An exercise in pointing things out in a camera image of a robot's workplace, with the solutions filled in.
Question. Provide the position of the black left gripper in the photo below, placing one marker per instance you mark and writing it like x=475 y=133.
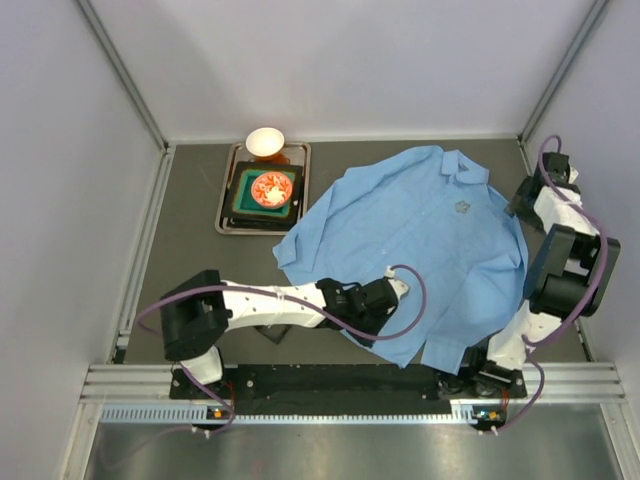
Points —
x=367 y=329

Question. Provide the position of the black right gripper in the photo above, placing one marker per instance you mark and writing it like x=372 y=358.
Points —
x=522 y=201

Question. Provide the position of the light blue button shirt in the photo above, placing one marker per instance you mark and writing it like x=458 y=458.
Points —
x=434 y=215

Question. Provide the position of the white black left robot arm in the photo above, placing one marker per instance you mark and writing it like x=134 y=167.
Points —
x=200 y=311

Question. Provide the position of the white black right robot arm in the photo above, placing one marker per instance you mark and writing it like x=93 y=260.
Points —
x=566 y=280

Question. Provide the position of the small black square tray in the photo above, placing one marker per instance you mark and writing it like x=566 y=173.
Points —
x=275 y=333

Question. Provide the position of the black green square dish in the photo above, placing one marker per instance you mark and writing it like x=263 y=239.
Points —
x=239 y=204

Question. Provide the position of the silver metal tray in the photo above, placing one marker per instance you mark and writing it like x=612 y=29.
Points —
x=298 y=154

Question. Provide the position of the white bowl orange base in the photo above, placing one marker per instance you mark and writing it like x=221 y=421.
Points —
x=266 y=144

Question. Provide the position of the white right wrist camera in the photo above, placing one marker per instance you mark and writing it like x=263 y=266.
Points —
x=573 y=175

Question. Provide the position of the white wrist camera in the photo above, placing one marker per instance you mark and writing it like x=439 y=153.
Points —
x=573 y=175
x=400 y=288

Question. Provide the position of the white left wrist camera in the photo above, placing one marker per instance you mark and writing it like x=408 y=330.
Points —
x=400 y=288

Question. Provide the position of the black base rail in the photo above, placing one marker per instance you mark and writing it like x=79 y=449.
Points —
x=365 y=389

